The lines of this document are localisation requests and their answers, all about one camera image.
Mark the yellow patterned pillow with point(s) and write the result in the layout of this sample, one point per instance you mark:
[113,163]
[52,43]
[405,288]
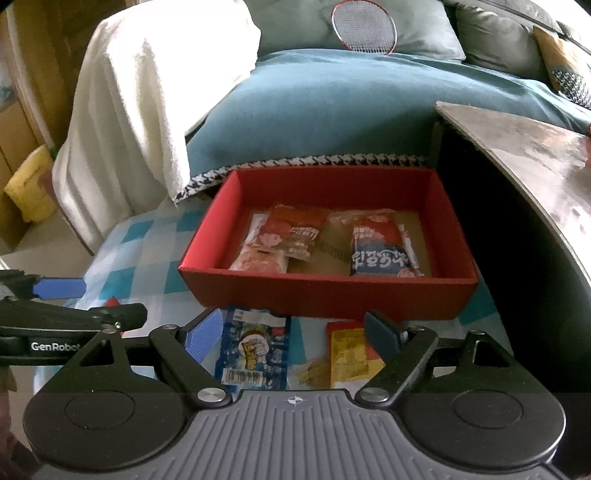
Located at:
[563,69]

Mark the large grey-green cushion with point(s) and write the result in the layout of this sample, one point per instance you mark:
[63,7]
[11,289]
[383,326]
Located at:
[295,23]

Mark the yellow bag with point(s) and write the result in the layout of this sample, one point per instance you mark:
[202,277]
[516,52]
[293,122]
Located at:
[32,184]

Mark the red badminton racket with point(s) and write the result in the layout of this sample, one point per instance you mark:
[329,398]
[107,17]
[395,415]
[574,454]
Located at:
[364,27]

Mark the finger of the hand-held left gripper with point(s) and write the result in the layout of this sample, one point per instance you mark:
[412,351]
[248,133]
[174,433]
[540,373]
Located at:
[69,318]
[60,288]

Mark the blue and red snack packet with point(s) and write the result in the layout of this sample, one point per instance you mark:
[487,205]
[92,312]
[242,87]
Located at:
[383,254]

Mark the dark coffee table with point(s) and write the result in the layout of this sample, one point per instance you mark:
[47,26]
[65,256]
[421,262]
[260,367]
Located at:
[517,221]

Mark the yellow and red snack packet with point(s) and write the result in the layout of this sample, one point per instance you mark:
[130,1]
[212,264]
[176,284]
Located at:
[351,355]

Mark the red cartoon snack packet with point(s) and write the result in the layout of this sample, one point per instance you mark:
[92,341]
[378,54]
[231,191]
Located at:
[291,230]

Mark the white towel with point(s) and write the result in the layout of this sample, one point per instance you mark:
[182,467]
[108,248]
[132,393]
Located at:
[138,106]

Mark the teal blanket with houndstooth trim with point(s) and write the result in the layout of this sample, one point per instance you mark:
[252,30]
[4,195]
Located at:
[332,110]

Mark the grey-green sofa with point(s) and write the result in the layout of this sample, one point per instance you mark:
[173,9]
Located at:
[521,7]

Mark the red cardboard box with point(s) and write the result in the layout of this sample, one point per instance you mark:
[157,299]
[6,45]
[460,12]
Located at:
[323,295]

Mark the small grey-green cushion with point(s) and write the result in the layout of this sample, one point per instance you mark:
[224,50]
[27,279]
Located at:
[498,41]

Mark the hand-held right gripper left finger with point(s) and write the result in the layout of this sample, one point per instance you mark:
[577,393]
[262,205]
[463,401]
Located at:
[203,337]

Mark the blue cartoon snack packet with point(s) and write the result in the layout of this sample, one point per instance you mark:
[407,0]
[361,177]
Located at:
[254,350]

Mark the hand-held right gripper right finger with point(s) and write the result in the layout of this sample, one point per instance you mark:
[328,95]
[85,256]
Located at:
[383,337]

